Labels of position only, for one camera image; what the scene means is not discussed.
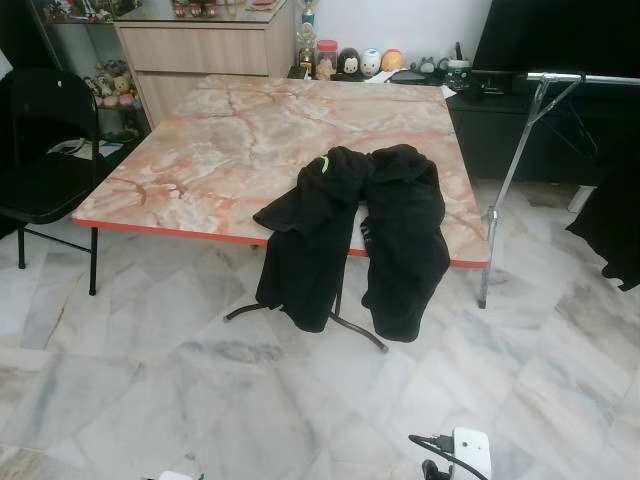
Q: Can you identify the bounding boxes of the black flat television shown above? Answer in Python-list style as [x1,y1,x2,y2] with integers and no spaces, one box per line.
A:
[470,0,640,76]

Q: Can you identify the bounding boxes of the small grey green figurine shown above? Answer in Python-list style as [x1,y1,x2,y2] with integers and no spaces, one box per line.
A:
[410,55,446,76]

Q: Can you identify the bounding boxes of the steel clothes rack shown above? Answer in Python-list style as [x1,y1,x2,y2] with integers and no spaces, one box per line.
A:
[478,72,640,309]

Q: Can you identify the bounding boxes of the dark mug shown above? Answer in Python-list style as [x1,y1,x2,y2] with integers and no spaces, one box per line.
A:
[445,60,473,96]

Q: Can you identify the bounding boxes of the glass display shelf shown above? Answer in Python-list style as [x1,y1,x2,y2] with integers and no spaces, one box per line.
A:
[30,0,151,136]

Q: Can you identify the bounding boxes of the small trophy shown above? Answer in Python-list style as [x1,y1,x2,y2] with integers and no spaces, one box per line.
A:
[298,0,321,79]

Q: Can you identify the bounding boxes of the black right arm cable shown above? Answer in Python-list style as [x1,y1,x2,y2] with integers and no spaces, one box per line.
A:
[408,433,481,480]

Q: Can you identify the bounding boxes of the jar with red lid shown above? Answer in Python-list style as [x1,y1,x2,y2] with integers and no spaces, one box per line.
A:
[315,40,339,81]

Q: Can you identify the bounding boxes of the black folding chair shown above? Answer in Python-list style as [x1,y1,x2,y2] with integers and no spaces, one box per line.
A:
[0,68,101,296]

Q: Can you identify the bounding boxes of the black television console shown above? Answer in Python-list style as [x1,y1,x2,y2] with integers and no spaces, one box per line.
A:
[445,85,640,191]

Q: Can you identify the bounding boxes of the black garment yellow-green mark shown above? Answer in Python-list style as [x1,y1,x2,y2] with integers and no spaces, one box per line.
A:
[253,147,376,333]

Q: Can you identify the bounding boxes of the light wooden cabinet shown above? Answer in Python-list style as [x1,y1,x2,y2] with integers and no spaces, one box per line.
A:
[113,0,298,126]

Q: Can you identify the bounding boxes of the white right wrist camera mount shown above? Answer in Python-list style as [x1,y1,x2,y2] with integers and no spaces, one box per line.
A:
[452,428,492,480]

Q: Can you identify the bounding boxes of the white round plush toy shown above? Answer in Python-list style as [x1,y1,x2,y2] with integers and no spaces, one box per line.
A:
[360,48,384,78]

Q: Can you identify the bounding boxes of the black garment with red strap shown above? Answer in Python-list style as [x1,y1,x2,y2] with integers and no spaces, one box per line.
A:
[565,150,640,291]

